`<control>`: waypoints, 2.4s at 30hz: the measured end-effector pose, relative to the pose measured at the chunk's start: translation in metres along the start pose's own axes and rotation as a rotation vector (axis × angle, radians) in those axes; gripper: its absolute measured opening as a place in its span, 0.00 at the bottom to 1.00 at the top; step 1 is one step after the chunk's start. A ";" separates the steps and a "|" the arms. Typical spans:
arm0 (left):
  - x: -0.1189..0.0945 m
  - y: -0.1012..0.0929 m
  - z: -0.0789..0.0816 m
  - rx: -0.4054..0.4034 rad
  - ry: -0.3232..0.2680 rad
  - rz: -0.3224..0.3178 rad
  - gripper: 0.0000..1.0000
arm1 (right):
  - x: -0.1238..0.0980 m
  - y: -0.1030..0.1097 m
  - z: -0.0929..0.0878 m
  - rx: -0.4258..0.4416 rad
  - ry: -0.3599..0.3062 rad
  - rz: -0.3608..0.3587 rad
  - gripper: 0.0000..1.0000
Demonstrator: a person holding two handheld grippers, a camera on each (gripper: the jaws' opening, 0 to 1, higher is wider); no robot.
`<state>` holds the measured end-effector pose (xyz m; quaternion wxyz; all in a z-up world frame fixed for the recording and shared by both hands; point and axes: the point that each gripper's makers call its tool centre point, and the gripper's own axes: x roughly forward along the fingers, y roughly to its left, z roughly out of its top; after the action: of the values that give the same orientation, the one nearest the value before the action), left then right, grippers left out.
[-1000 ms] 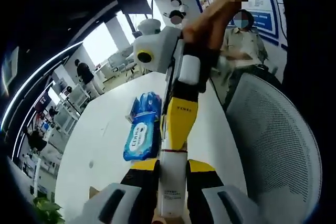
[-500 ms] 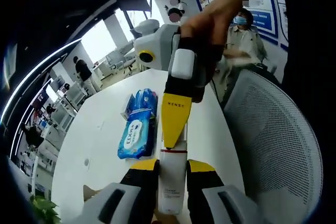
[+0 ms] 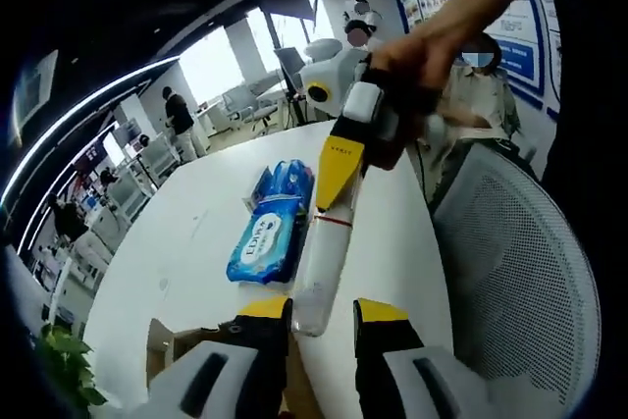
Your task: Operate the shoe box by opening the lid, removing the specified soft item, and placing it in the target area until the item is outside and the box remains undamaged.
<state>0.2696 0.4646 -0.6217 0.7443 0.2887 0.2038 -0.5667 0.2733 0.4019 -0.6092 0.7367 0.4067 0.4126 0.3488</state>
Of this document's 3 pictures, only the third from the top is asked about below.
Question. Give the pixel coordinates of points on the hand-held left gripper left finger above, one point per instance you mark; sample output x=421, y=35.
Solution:
x=255, y=340

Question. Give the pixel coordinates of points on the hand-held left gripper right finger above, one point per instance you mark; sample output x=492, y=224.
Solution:
x=382, y=335

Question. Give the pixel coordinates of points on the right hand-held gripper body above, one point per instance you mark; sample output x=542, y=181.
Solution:
x=338, y=75

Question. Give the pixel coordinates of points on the white bottle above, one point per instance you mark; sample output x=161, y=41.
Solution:
x=324, y=262

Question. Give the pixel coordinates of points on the brown cardboard shoe box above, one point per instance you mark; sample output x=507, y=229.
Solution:
x=159, y=345

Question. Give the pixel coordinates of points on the blue wet wipes pack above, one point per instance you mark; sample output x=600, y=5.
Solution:
x=265, y=242

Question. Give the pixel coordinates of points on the person's right hand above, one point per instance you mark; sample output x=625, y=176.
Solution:
x=417, y=56

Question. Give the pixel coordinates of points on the group of white office chairs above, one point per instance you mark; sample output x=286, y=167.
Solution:
x=250, y=105

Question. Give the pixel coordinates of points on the grey mesh office chair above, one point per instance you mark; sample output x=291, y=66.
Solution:
x=515, y=267

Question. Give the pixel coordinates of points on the green potted plant white pot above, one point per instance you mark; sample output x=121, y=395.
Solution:
x=68, y=360

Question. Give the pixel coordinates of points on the ceiling light strip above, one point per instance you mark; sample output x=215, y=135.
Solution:
x=73, y=115

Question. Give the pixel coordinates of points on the white ceiling air vent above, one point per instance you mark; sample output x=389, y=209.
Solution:
x=34, y=90

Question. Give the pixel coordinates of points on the blue white wall board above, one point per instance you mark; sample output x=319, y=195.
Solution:
x=520, y=46

